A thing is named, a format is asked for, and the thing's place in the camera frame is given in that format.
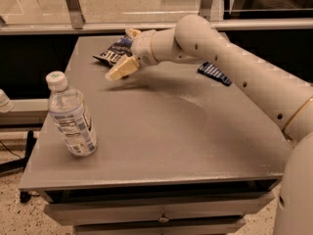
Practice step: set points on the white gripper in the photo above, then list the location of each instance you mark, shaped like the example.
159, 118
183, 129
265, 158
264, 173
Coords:
142, 48

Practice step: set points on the blue chip bag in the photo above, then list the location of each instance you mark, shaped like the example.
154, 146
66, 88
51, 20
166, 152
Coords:
116, 51

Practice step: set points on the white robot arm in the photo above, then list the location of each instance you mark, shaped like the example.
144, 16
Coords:
283, 97

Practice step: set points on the clear plastic water bottle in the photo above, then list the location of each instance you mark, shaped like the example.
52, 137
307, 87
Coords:
71, 116

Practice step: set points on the white bottle at left edge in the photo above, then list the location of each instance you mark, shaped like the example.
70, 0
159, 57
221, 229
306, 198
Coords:
6, 105

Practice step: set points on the blue candy bar wrapper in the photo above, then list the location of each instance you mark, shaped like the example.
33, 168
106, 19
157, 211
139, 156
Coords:
212, 71

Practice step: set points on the grey cabinet with drawers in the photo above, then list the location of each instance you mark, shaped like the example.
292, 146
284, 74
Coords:
178, 154

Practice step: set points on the left metal railing post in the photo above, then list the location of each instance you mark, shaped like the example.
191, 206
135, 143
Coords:
75, 14

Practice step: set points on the metal railing post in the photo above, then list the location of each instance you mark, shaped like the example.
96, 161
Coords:
205, 9
75, 14

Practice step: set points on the right metal railing post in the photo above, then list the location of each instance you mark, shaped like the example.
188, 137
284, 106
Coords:
205, 9

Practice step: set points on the horizontal metal rail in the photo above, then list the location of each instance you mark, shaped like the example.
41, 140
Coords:
104, 28

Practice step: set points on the black stand with cable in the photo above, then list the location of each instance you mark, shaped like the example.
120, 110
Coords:
21, 162

